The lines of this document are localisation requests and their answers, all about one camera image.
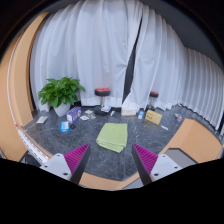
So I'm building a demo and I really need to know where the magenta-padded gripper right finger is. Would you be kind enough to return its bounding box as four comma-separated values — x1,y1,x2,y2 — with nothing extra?
131,143,183,186

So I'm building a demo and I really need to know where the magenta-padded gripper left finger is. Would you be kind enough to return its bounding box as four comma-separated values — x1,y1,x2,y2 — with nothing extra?
39,143,92,185

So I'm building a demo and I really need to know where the green towel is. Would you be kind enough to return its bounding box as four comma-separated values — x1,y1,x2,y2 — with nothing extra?
95,122,129,154

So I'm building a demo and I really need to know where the yellow cardboard box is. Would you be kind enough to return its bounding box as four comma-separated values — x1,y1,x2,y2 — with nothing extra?
144,109,164,126

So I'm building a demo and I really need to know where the purple cardboard box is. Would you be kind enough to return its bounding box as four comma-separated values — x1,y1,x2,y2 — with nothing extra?
66,106,83,125

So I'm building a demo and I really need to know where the white box with orange print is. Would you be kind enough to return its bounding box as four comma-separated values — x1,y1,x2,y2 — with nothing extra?
120,107,138,117

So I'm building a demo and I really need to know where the small purple item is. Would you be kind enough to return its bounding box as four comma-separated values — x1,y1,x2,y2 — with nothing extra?
173,112,184,123

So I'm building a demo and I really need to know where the white flat packet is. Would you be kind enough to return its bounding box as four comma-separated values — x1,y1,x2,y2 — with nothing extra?
35,115,49,125

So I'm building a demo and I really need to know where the white book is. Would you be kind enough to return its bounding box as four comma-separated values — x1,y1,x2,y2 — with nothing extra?
100,105,113,113

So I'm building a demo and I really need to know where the green potted plant white pot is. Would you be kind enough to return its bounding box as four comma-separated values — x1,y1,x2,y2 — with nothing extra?
37,76,86,118

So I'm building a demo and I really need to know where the white curtain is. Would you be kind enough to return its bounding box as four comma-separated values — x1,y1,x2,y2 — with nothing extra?
121,0,224,131
29,0,144,113

